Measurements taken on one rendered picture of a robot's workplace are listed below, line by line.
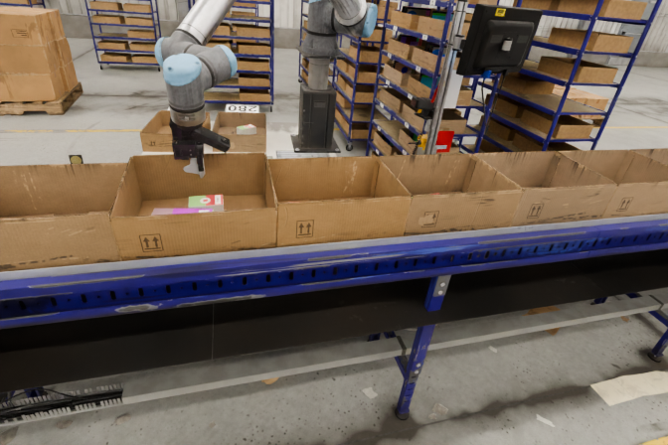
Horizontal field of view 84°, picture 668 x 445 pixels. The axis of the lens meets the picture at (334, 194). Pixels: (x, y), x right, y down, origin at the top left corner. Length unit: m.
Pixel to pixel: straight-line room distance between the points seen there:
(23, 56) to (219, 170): 4.36
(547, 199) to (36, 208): 1.59
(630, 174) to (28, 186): 2.24
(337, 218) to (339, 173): 0.30
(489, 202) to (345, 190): 0.49
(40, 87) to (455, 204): 4.94
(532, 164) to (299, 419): 1.42
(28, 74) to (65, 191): 4.18
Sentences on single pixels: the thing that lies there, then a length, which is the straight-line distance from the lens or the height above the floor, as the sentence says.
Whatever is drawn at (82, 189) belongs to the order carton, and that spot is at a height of 0.97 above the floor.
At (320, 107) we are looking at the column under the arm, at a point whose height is 0.99.
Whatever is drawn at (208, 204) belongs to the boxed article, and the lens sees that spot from 1.20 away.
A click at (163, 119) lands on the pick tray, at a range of 2.46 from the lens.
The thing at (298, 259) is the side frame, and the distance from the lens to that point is 1.03.
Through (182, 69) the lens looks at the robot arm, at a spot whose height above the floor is 1.36.
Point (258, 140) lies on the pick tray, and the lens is 2.03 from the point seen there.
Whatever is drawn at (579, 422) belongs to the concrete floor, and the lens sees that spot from 2.18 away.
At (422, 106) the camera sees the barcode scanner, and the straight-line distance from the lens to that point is 2.05.
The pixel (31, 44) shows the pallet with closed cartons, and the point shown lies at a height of 0.76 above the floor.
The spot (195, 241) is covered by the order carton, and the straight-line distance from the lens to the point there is 1.04.
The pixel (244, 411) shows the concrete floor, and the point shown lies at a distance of 1.82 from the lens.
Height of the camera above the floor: 1.56
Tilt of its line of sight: 29 degrees down
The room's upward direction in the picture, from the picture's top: 5 degrees clockwise
